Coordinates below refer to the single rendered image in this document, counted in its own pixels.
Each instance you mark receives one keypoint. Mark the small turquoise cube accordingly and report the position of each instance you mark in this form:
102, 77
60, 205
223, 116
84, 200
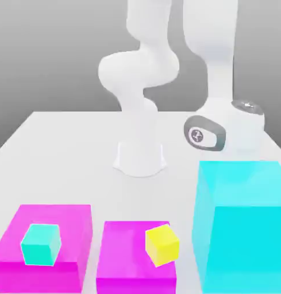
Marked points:
40, 245

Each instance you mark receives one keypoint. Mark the large cyan box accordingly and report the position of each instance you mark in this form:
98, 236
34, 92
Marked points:
241, 229

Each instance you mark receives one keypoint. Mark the large magenta box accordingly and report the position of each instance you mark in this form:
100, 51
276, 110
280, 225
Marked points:
126, 252
69, 229

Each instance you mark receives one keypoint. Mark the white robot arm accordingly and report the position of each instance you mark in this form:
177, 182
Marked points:
140, 69

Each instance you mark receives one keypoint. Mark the small yellow cube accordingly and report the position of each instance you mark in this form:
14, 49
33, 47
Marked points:
162, 245

